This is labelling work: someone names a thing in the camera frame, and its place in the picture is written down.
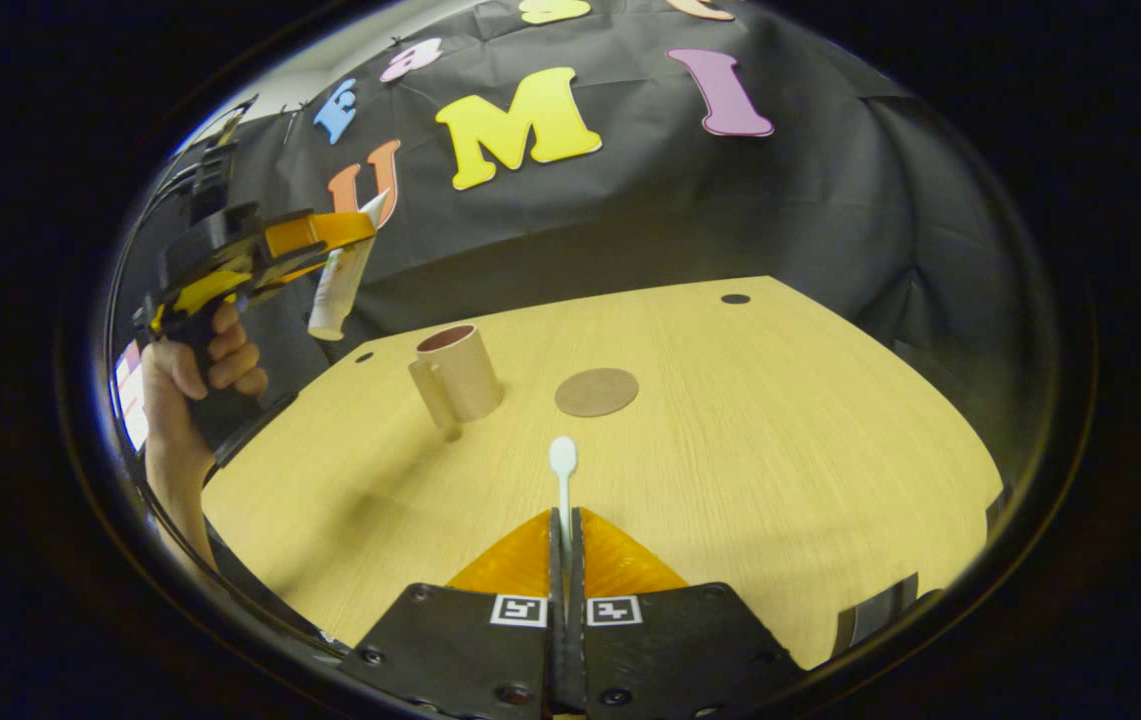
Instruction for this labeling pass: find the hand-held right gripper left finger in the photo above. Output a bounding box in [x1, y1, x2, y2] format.
[342, 507, 563, 716]

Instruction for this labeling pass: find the bright monitor screen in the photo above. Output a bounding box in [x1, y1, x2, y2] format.
[113, 340, 149, 453]

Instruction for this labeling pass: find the dark grey panel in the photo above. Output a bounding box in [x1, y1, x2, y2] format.
[835, 572, 921, 651]

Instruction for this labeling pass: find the white toothpaste tube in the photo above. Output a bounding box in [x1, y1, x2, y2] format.
[308, 190, 391, 342]

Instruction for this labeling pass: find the white toothbrush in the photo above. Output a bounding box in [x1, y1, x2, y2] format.
[548, 436, 579, 561]

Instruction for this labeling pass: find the beige cup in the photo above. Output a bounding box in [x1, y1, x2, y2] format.
[408, 324, 505, 441]

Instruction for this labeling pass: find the black backdrop cloth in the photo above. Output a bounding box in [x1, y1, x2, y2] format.
[160, 0, 1041, 441]

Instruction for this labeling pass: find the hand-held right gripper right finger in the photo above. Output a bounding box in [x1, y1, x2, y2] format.
[570, 507, 811, 716]

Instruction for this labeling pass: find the black cable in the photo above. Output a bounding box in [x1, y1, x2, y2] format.
[142, 150, 206, 206]

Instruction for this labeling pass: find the round brown coaster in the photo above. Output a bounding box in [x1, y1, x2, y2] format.
[555, 367, 640, 418]

